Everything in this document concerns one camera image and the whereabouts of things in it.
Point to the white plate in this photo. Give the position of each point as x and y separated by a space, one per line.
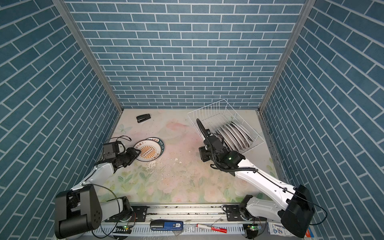
232 138
228 140
244 136
237 135
248 134

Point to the right controller board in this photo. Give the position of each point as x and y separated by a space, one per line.
252 229

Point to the plate with orange sun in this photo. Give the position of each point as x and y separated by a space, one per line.
150 150

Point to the blue black handheld device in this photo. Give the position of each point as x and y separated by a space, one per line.
166 225

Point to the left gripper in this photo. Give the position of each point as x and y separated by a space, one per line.
132 154

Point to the red handled screwdriver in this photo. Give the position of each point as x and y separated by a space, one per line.
220 230

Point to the controller board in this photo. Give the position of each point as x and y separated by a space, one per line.
122 230
252 229

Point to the white wire dish rack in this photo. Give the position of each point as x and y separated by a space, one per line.
223 121

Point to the plate with green rim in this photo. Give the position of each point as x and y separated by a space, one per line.
160 142

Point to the black stapler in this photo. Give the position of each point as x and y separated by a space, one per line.
142 118

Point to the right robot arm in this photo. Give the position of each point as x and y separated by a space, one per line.
264 186

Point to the aluminium mounting rail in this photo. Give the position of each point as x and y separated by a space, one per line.
197 212

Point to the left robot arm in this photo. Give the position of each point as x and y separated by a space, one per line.
90 192

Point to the left controller board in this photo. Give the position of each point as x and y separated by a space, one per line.
122 230

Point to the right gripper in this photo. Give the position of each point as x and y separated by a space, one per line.
202 151

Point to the white toothpaste box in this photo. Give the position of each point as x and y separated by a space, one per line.
277 229

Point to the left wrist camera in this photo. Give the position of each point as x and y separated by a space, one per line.
111 150

